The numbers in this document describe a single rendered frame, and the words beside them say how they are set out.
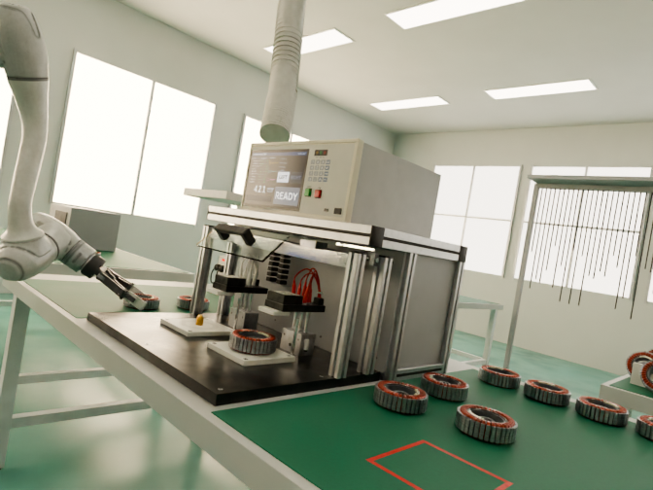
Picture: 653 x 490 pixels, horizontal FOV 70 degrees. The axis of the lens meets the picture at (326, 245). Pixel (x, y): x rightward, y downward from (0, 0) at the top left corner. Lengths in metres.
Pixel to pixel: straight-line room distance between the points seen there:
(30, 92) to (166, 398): 0.95
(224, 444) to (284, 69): 2.21
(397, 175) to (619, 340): 6.19
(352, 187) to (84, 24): 5.17
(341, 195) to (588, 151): 6.66
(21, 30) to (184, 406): 1.06
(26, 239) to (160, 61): 5.01
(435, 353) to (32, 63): 1.34
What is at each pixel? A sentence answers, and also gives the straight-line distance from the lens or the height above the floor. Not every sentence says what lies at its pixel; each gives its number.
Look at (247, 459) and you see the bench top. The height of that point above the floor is 0.73.
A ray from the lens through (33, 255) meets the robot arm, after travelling 1.50.
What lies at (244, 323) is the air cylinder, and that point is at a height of 0.79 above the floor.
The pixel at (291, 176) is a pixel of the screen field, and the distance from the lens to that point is 1.30.
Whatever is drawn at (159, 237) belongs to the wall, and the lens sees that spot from 6.24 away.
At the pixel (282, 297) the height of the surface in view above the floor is 0.91.
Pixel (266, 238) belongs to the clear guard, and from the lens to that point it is 0.94.
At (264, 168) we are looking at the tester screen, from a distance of 1.40.
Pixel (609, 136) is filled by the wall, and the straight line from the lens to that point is 7.64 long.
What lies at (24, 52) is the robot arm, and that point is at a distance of 1.53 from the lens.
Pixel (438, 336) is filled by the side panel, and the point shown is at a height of 0.85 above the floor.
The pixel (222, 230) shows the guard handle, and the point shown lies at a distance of 0.99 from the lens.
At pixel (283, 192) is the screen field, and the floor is 1.18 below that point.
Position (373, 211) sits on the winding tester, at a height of 1.16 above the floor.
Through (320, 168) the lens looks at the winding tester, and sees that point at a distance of 1.22.
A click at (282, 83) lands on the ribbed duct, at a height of 1.86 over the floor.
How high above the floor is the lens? 1.06
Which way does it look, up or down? level
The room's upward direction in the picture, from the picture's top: 10 degrees clockwise
